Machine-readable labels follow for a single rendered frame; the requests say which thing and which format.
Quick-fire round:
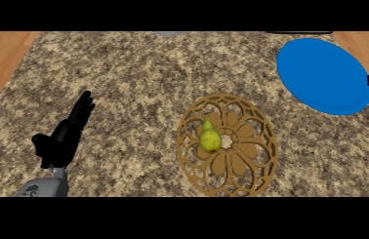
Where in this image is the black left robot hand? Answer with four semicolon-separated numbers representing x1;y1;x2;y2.
31;90;96;170

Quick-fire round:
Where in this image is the brown round cutout placemat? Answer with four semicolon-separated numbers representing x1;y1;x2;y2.
174;94;279;197

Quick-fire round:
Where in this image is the blue round plate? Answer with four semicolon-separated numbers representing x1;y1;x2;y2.
276;38;369;116

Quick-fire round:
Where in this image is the yellow-green pear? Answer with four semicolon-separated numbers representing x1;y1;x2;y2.
199;116;221;154

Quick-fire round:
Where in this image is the grey rounded object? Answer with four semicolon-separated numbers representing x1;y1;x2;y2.
153;31;184;38

